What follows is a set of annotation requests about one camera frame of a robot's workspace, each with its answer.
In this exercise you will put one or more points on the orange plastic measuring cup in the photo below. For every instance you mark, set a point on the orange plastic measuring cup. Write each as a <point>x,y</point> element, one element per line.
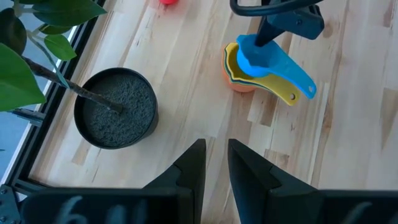
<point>239,87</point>

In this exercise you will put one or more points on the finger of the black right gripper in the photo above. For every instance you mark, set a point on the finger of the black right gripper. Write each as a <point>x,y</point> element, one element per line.
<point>268,32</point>

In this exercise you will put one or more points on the black aluminium table frame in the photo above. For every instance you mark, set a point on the black aluminium table frame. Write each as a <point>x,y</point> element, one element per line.
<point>31,146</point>

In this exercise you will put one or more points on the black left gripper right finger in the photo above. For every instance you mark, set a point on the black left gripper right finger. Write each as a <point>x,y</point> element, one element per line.
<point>273,199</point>

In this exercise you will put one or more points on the black round plant pot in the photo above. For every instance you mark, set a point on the black round plant pot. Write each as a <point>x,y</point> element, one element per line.
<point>124,124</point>

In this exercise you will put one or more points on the green leafy potted tree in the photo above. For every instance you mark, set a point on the green leafy potted tree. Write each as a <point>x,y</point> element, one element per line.
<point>18,81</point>

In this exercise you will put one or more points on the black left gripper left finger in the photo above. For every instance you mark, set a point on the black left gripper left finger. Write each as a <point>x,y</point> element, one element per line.
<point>174,199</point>

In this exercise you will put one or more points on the red plastic measuring cup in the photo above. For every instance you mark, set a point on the red plastic measuring cup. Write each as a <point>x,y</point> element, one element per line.
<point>168,1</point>

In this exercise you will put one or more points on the yellow plastic measuring cup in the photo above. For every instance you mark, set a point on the yellow plastic measuring cup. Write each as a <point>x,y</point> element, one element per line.
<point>280,87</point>

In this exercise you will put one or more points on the light blue measuring cup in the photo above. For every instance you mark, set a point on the light blue measuring cup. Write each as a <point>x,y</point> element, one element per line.
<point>270,59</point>

